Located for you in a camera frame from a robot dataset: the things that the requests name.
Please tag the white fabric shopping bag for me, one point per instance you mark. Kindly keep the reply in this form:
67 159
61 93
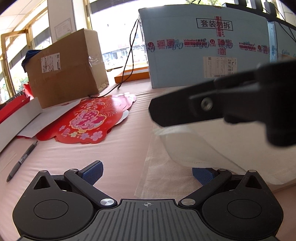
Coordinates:
174 151

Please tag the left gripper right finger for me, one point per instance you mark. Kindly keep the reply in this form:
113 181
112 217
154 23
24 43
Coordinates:
212 181

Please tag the large light blue carton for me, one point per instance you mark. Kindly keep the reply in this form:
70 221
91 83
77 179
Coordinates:
189 44

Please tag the white flat box lid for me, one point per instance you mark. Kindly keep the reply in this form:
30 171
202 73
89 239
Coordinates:
11 126

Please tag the red gift boxes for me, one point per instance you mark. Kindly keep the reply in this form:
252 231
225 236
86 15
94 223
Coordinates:
15 102

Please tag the orange flat box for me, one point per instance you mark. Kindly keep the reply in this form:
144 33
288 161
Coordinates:
136 74

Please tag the black marker pen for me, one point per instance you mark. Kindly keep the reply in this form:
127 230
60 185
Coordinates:
20 161

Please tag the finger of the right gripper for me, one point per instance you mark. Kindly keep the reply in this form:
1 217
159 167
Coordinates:
266 94

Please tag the red paper-cut decoration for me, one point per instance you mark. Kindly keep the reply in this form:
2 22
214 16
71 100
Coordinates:
90 121

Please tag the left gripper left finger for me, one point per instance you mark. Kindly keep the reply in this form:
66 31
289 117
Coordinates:
83 181

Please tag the taped brown cardboard box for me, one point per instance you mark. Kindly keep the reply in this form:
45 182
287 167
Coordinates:
69 69

